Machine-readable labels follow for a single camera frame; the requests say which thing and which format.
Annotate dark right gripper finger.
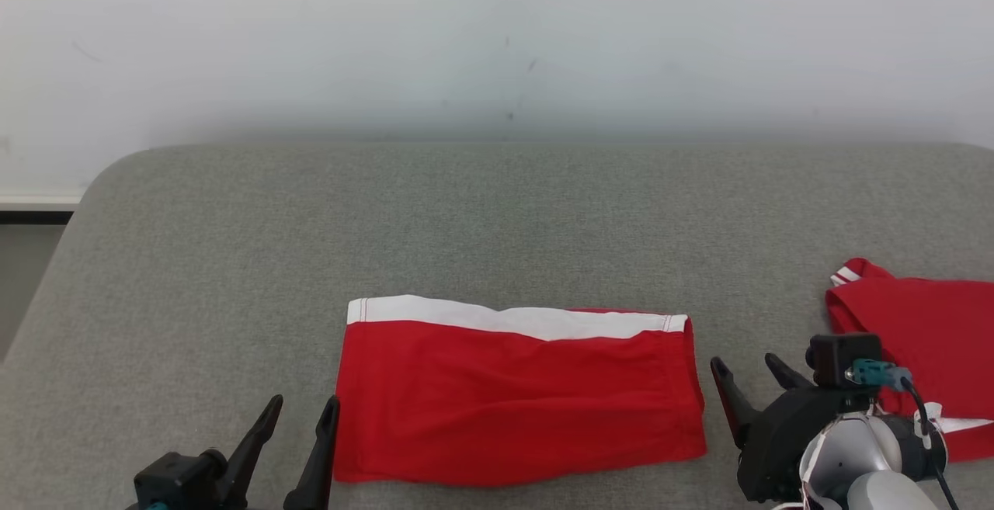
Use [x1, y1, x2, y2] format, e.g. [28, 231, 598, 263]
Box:
[764, 352, 813, 392]
[709, 356, 759, 449]

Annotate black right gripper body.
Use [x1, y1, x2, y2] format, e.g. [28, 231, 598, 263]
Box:
[735, 384, 880, 504]

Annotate red shorts with white stripe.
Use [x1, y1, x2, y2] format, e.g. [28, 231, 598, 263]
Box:
[332, 295, 708, 488]

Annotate red Bulls basketball jersey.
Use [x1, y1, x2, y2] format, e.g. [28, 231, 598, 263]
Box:
[825, 258, 994, 463]

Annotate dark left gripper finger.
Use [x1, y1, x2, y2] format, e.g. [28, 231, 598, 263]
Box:
[283, 395, 342, 510]
[217, 394, 285, 508]

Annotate teal right camera connector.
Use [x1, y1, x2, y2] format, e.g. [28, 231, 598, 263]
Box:
[845, 359, 914, 394]

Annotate dark wall baseboard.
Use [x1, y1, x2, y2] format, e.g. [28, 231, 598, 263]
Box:
[0, 211, 75, 225]

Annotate thin black camera cable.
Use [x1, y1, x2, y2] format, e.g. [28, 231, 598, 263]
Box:
[899, 376, 961, 510]

